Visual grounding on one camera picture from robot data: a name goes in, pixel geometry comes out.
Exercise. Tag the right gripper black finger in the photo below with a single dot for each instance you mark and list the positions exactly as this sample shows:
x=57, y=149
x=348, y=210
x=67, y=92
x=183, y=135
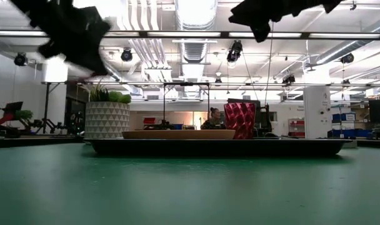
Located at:
x=244, y=17
x=262, y=31

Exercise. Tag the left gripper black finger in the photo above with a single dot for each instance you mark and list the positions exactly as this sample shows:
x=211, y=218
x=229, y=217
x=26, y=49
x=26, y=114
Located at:
x=49, y=48
x=87, y=56

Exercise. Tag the red faceted plastic cup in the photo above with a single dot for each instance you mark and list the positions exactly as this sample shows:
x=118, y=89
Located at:
x=240, y=120

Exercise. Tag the peach round plate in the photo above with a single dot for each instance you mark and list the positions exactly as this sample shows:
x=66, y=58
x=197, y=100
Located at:
x=177, y=134

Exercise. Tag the black serving tray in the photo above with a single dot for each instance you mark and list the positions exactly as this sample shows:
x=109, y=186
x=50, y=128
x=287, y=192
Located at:
x=208, y=147

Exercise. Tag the black ceiling spotlight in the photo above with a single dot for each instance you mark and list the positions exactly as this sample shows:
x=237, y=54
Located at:
x=234, y=51
x=126, y=55
x=289, y=79
x=347, y=58
x=20, y=59

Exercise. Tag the green succulent plant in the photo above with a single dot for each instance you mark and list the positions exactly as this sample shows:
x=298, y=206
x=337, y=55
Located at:
x=115, y=96

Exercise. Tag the black tripod stand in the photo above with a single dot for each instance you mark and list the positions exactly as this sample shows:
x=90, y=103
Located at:
x=47, y=103

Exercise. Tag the overhead light bar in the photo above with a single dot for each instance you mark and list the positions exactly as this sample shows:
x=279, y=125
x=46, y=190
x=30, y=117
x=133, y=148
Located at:
x=183, y=34

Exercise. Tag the white triangle-patterned plant pot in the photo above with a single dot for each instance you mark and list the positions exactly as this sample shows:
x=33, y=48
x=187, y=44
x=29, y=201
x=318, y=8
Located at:
x=107, y=120

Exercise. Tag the small black screen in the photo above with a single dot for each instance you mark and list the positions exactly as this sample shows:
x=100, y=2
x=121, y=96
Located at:
x=14, y=107

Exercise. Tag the small green background plant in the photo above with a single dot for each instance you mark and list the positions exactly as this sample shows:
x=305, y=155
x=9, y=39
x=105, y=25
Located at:
x=24, y=115

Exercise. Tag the red storage bin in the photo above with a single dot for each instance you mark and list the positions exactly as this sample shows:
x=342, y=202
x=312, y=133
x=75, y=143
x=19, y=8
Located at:
x=149, y=120

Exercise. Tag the white square column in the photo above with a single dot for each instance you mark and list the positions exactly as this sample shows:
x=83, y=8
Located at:
x=316, y=109

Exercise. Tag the person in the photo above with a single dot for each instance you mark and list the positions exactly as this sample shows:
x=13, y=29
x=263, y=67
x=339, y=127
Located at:
x=213, y=120

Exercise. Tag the red bin shelf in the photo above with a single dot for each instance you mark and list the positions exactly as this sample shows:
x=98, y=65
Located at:
x=297, y=128

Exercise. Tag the blue storage bin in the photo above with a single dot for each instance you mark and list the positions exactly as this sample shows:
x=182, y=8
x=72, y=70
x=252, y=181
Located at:
x=343, y=117
x=349, y=133

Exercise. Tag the green table mat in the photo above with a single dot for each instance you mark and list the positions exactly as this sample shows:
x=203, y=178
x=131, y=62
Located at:
x=190, y=193

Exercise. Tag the silver air duct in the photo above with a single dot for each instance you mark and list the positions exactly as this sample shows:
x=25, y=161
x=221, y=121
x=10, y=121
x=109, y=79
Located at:
x=194, y=50

